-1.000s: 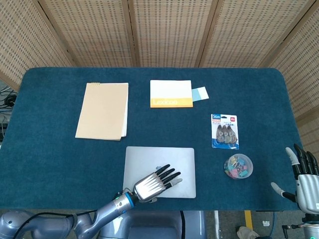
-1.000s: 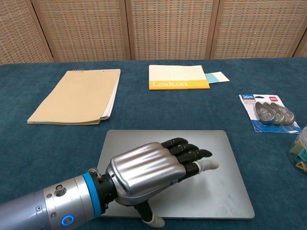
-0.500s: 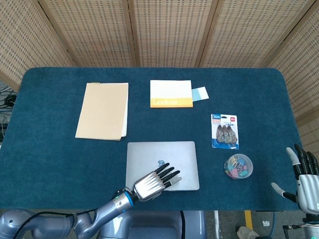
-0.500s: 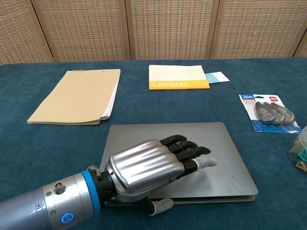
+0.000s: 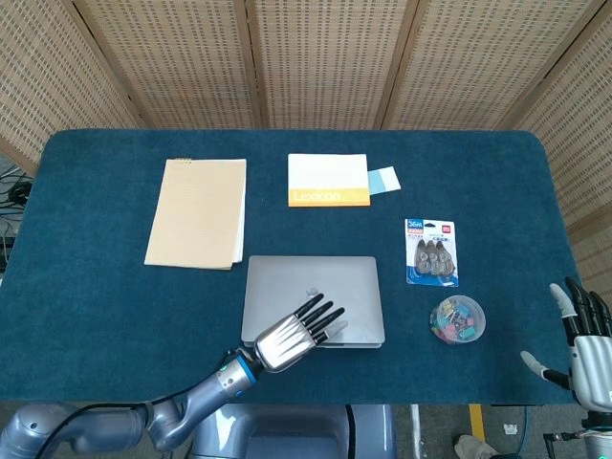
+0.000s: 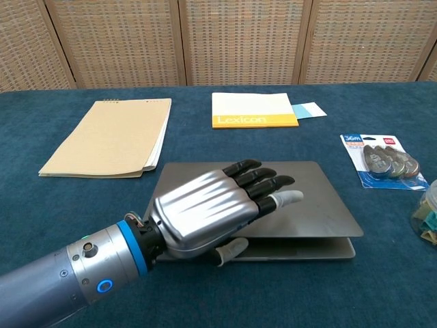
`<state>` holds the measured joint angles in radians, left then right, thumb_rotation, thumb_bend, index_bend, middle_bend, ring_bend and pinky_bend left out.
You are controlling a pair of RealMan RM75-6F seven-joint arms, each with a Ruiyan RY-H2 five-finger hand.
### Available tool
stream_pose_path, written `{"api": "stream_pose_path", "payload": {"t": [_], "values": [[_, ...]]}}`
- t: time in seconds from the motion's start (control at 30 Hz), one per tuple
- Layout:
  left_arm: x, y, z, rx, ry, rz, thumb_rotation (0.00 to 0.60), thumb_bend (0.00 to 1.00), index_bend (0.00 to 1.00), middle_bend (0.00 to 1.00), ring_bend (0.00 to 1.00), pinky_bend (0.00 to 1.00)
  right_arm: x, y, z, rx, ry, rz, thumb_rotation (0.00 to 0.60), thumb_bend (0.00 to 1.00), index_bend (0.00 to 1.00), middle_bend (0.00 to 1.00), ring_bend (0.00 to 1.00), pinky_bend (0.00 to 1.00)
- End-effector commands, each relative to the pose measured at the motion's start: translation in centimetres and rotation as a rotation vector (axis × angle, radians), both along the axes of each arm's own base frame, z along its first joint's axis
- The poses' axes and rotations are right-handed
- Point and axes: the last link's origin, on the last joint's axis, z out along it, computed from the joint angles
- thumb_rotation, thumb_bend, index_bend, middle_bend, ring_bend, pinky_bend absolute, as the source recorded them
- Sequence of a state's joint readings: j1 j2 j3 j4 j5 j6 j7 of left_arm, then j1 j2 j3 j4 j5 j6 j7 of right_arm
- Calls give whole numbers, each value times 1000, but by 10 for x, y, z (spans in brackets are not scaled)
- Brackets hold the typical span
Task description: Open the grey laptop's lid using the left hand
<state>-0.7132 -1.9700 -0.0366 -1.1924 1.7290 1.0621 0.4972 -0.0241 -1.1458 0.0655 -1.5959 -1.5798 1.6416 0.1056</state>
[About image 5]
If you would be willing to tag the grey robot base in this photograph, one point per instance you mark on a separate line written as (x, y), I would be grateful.
(296, 432)

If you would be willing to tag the blue correction tape pack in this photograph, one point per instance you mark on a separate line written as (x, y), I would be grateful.
(432, 255)

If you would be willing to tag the small white floor object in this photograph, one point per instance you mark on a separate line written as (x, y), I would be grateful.
(512, 429)

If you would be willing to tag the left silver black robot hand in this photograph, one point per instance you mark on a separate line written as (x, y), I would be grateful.
(287, 342)

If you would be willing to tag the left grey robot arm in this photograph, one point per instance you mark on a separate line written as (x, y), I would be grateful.
(205, 397)

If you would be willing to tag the blue fabric table mat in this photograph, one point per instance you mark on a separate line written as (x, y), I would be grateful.
(119, 325)

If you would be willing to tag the beige paper notepad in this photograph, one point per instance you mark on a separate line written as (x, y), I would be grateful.
(196, 215)

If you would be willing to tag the white and orange book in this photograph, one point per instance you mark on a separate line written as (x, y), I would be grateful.
(327, 174)

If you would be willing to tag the silver grey laptop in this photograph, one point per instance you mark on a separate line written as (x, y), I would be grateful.
(287, 282)

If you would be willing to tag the clear tub of binder clips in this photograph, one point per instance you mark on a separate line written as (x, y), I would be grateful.
(456, 320)

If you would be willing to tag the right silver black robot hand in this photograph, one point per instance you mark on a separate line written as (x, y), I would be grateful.
(590, 363)

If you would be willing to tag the beige shoe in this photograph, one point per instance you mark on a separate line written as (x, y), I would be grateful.
(471, 447)

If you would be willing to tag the blue and white sticky notes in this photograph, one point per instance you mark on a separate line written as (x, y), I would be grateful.
(385, 179)

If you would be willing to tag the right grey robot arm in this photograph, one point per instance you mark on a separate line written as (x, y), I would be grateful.
(597, 440)

